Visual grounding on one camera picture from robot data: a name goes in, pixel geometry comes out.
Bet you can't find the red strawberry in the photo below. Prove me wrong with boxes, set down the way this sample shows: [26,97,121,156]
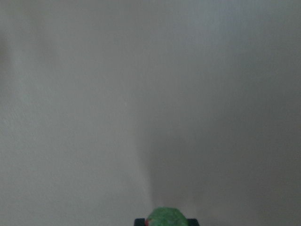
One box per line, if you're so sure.
[145,207,189,226]

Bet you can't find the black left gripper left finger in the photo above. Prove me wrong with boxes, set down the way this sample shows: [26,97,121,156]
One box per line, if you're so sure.
[134,218,145,226]

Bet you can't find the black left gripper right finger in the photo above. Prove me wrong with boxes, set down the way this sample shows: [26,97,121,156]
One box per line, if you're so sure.
[187,218,198,226]

